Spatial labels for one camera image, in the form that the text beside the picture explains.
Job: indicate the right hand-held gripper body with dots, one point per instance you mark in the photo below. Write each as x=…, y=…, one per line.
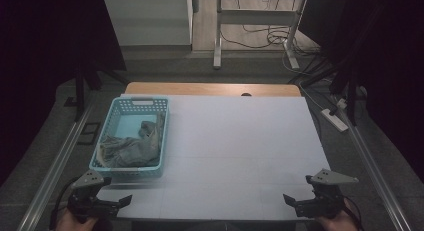
x=325, y=199

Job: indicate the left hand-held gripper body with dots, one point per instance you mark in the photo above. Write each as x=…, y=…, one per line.
x=87, y=199

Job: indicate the blue denim shorts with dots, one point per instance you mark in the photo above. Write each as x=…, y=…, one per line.
x=133, y=152

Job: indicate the light blue plastic basket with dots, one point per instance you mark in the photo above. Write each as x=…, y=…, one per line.
x=128, y=122

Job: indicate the person's right hand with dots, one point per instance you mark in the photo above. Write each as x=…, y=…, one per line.
x=338, y=223

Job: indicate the person's left hand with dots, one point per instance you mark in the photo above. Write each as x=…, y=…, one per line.
x=71, y=224

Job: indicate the white power strip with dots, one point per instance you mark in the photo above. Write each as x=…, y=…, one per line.
x=335, y=121

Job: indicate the white table mat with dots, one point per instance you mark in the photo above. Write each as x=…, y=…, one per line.
x=240, y=141

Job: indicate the black metal stand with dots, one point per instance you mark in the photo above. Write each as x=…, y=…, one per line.
x=80, y=91
x=350, y=91

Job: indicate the dark curtain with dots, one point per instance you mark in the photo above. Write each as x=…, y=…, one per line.
x=393, y=74
x=36, y=74

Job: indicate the wooden table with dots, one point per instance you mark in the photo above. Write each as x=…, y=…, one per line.
x=206, y=89

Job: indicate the white cabinet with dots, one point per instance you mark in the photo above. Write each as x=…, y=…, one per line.
x=150, y=24

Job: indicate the aluminium rail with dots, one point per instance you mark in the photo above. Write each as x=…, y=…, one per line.
x=376, y=171
x=53, y=171

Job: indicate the black rectangular floor frame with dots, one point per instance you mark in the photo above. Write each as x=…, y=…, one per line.
x=89, y=133

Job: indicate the white desk frame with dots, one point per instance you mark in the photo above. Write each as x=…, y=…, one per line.
x=218, y=41

